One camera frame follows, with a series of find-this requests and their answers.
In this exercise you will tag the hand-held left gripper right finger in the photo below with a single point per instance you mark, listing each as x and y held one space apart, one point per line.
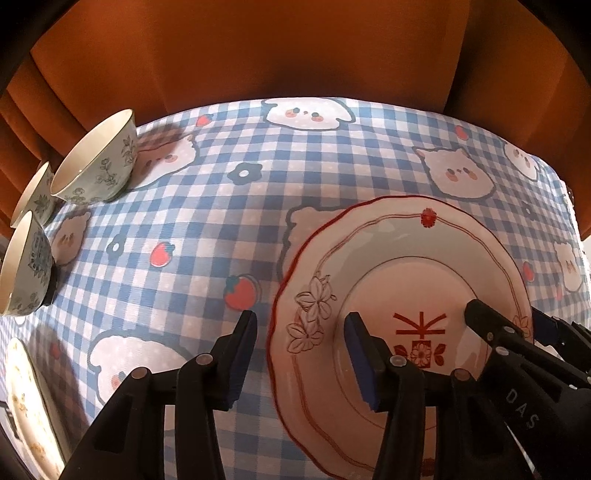
364 364

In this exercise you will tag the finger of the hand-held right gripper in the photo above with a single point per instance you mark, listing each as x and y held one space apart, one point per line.
545 328
508 364

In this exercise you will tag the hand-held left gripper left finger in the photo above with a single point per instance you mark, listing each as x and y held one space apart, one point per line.
240 364

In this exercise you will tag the floral ceramic bowl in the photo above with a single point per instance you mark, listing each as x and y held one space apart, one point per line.
99 170
32 272
39 203

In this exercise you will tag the orange curtain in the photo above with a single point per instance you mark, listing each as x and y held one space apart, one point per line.
277 55

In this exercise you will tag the small red-rimmed white plate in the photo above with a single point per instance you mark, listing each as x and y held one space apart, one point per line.
369 258

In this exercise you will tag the round yellow floral plate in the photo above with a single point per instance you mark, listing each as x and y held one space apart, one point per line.
27 415

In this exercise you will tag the blue checked printed tablecloth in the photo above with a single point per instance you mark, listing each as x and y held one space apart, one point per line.
207 217

